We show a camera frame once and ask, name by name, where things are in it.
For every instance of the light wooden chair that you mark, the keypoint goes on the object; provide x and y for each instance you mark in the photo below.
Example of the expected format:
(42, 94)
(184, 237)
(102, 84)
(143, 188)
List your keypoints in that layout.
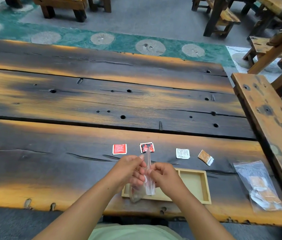
(268, 49)

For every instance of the white printed sachet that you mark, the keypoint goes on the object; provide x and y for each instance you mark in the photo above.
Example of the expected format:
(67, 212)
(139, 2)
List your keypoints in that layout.
(182, 153)

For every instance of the rustic wooden table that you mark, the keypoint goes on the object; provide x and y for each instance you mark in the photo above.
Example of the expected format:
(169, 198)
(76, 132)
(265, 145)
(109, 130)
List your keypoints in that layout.
(280, 6)

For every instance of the dark-legged wooden bench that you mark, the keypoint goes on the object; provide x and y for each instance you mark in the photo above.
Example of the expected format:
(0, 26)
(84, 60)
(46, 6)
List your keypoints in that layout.
(220, 16)

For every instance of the brown and white sachet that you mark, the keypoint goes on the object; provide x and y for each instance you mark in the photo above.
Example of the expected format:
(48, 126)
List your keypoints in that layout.
(205, 157)

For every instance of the red and black sachet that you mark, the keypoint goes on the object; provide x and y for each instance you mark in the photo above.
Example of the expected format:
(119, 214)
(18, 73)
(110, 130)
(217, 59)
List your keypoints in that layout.
(147, 147)

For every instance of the person's left forearm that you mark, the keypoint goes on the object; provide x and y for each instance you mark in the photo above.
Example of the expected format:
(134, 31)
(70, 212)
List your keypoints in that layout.
(81, 212)

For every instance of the low wooden bench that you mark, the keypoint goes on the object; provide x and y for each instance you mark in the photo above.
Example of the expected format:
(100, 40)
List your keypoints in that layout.
(61, 3)

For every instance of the dark wooden stool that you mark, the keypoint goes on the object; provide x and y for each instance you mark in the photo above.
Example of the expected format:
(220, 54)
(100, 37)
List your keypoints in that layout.
(13, 1)

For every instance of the long weathered wooden bench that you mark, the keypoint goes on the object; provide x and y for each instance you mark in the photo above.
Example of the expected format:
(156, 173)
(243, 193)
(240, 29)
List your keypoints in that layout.
(268, 127)

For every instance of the shallow wooden tray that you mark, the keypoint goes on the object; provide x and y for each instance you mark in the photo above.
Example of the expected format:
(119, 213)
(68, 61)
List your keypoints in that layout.
(193, 183)

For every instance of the person's right thumb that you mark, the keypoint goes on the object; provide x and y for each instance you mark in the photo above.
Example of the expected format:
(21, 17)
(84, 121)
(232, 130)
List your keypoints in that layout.
(154, 177)

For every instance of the small clear plastic bag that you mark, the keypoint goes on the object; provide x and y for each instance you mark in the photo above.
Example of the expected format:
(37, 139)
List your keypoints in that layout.
(149, 183)

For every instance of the person's right forearm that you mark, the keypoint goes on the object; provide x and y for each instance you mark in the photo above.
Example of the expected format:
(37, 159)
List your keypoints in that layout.
(200, 218)

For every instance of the person's left hand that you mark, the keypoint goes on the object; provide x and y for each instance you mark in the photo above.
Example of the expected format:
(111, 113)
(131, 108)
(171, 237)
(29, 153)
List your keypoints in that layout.
(123, 171)

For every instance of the person's right hand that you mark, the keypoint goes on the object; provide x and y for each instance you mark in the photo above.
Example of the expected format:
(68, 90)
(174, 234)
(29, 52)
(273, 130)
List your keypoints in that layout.
(168, 179)

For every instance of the clear zip bag of sachets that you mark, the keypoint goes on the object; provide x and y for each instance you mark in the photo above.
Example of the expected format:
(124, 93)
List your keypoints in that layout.
(258, 186)

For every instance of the red sauce sachet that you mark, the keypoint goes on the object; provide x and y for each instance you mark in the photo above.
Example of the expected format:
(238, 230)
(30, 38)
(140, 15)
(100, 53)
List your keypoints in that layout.
(119, 149)

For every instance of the wooden stool legs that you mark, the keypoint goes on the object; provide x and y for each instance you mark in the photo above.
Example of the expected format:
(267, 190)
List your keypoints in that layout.
(101, 3)

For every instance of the green rug with round patterns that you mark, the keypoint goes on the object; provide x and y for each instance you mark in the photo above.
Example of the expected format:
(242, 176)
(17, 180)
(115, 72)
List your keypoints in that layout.
(121, 42)

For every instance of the person's left thumb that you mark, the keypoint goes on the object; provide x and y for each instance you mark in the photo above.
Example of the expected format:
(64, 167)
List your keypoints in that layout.
(139, 158)

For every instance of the light green shirt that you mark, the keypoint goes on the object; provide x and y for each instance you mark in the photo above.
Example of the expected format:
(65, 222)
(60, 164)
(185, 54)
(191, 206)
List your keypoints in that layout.
(136, 232)

